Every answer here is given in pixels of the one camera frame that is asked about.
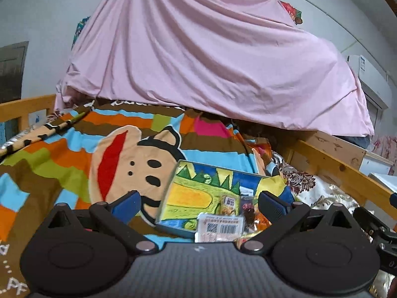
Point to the colourful monkey cartoon blanket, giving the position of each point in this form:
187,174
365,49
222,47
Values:
118,147

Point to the pink draped sheet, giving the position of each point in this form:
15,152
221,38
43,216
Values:
243,59

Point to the silver white barcode snack packet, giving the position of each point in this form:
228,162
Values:
217,228

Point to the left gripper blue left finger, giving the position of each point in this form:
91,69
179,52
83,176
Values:
113,218

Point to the clear packet red snack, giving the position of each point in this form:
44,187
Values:
247,209

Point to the white air conditioner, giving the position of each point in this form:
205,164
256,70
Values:
374,86

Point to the grey wall panel door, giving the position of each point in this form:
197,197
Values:
11,71

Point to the brown nut snack packet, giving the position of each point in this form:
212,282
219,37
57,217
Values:
229,206

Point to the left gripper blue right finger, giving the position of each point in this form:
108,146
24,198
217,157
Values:
284,217

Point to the orange wrapped candy packet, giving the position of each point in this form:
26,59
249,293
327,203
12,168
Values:
259,224

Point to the colourful illustrated tray box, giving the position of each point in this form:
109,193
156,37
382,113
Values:
197,188

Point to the floral satin pillow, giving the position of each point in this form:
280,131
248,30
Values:
311,189

